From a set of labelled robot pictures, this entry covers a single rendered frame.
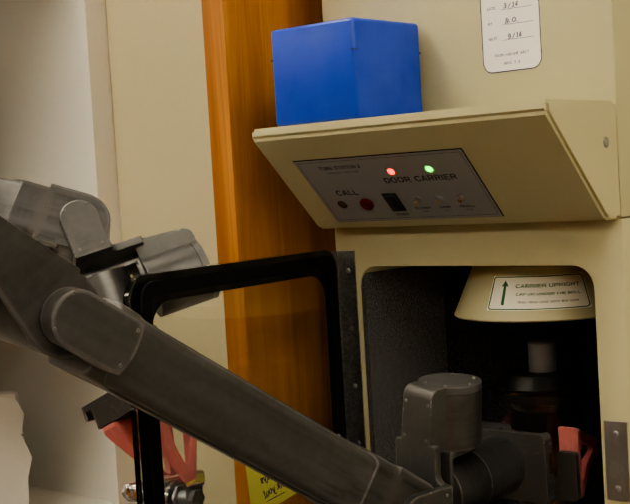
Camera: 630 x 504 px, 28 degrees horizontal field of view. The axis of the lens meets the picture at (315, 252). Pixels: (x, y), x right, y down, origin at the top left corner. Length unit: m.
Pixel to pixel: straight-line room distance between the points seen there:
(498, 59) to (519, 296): 0.22
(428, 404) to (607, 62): 0.33
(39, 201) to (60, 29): 1.12
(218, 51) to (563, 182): 0.39
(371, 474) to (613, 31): 0.42
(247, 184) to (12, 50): 1.19
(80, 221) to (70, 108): 1.10
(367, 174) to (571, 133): 0.21
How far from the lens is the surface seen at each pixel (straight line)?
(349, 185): 1.17
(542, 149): 1.03
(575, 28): 1.12
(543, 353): 1.26
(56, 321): 0.82
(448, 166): 1.09
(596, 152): 1.06
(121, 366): 0.85
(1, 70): 2.42
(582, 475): 1.23
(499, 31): 1.16
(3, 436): 2.20
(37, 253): 0.83
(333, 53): 1.13
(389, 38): 1.16
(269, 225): 1.28
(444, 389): 1.10
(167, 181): 2.08
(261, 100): 1.28
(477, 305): 1.21
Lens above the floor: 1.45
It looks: 3 degrees down
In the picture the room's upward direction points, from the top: 3 degrees counter-clockwise
